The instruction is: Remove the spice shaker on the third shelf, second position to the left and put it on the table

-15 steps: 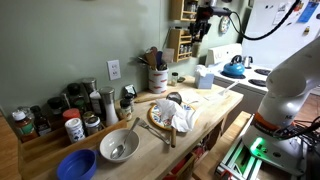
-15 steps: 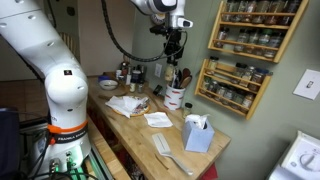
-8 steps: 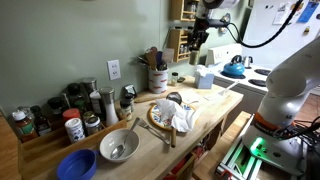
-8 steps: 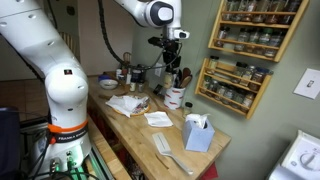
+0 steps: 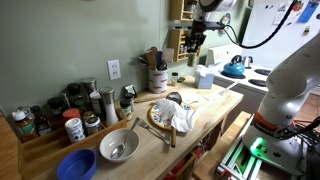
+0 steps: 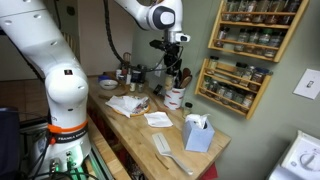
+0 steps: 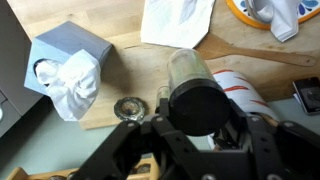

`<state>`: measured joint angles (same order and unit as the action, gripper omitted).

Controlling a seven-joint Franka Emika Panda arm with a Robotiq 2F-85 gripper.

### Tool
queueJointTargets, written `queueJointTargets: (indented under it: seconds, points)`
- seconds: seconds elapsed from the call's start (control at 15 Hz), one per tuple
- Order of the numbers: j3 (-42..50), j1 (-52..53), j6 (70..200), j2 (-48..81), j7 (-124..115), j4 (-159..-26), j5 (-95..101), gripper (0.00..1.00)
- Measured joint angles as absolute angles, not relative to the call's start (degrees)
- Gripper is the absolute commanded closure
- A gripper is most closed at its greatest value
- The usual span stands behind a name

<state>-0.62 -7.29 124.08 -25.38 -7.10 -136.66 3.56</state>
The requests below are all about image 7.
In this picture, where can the small round metal lid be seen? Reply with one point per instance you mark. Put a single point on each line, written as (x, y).
(130, 109)

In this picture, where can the small black framed device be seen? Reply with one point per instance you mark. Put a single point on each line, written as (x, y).
(308, 95)

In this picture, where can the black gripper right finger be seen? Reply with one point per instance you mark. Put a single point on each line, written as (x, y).
(240, 120)

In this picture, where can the blue tissue box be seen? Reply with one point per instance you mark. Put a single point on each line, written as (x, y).
(70, 40)

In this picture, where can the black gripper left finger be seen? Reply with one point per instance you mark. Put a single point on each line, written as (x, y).
(163, 106)

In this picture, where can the white paper napkin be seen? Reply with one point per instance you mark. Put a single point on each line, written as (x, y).
(176, 23)

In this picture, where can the black lid herb spice jar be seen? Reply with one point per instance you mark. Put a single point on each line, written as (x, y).
(196, 110)

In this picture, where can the white red-striped utensil crock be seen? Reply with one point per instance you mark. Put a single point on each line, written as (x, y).
(246, 93)

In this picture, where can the colourful floral ceramic plate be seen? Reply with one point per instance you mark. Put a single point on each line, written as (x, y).
(240, 10)

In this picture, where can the white facial tissue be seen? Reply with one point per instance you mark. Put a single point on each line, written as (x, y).
(73, 86)

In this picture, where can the white cloth napkin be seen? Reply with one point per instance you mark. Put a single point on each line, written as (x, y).
(283, 23)

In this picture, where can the small glass spice jar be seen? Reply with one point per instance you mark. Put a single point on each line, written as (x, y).
(162, 91)

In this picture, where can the wooden spatula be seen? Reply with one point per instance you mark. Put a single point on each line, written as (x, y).
(216, 46)

